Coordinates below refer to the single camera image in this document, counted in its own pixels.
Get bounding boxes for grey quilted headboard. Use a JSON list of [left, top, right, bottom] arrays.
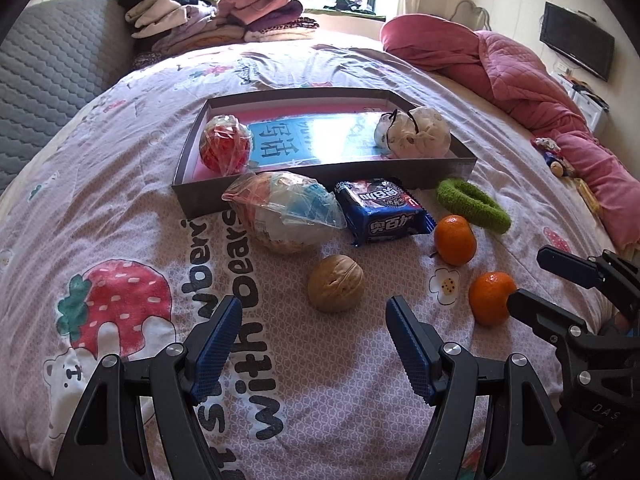
[[0, 0, 136, 196]]

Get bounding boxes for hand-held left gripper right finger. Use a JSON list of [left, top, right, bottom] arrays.
[[384, 295, 576, 480]]

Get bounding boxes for yellow packet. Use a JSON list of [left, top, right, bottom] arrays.
[[575, 179, 602, 212]]

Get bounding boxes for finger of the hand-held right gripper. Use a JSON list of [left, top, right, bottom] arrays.
[[537, 245, 640, 311], [506, 287, 596, 356]]

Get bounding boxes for metal heart-shaped chair back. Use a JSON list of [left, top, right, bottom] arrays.
[[452, 0, 493, 31]]

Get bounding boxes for brown walnut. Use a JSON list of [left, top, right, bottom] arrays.
[[307, 254, 364, 313]]

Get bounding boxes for pink quilted blanket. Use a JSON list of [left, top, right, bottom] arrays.
[[380, 14, 640, 256]]

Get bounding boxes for white bagged snack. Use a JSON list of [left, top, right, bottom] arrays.
[[374, 106, 452, 158]]

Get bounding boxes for grey cardboard box tray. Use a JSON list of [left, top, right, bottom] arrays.
[[171, 87, 478, 217]]

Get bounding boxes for strawberry printed bed sheet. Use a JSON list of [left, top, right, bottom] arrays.
[[0, 27, 640, 480]]

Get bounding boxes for black flat television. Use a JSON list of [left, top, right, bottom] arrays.
[[539, 2, 616, 82]]

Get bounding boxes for red ball in plastic wrap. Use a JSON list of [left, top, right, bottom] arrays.
[[199, 115, 253, 177]]

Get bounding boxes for dark clothes on windowsill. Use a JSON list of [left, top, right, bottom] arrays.
[[325, 0, 376, 14]]

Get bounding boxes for green knitted scrunchie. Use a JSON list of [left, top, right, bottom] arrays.
[[436, 178, 512, 235]]

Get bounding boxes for pile of folded clothes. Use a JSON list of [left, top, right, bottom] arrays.
[[117, 0, 321, 56]]

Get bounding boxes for blue cookie packet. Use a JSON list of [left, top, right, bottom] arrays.
[[333, 177, 437, 247]]

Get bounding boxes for small dark blue packet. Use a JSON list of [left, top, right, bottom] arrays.
[[547, 152, 576, 178]]

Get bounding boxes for white ball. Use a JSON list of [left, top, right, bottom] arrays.
[[221, 171, 347, 253]]

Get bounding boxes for orange tangerine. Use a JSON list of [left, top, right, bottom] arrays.
[[432, 215, 477, 267], [468, 271, 518, 327]]

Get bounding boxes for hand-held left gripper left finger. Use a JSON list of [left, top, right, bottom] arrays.
[[52, 295, 243, 480]]

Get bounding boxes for small printed scrunchie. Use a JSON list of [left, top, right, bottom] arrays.
[[531, 136, 563, 157]]

